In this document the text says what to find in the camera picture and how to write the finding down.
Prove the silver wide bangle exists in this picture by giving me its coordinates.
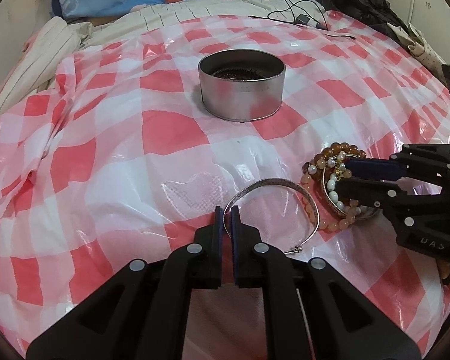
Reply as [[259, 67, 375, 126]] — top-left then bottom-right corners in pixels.
[[322, 164, 381, 221]]

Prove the striped white bedding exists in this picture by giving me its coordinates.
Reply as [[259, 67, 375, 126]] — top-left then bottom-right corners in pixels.
[[0, 0, 322, 115]]

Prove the jewelry pile in tin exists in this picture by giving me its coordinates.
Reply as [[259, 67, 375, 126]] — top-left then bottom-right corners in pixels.
[[210, 65, 272, 82]]

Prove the cream spotted cloth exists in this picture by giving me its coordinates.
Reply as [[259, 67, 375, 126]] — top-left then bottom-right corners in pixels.
[[387, 23, 446, 80]]

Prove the round silver metal tin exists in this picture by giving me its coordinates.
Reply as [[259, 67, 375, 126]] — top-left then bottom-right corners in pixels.
[[198, 49, 286, 123]]

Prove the red white checkered plastic sheet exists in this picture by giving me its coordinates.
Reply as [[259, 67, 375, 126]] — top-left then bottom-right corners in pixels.
[[0, 13, 450, 353]]

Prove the black cable with adapters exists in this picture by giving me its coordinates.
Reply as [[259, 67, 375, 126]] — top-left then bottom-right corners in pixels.
[[247, 0, 357, 41]]

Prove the black jacket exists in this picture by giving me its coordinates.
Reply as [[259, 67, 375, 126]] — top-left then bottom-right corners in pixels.
[[316, 0, 412, 42]]

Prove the white pearl bead bracelet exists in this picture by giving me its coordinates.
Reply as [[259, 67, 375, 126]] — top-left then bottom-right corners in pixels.
[[308, 152, 352, 215]]

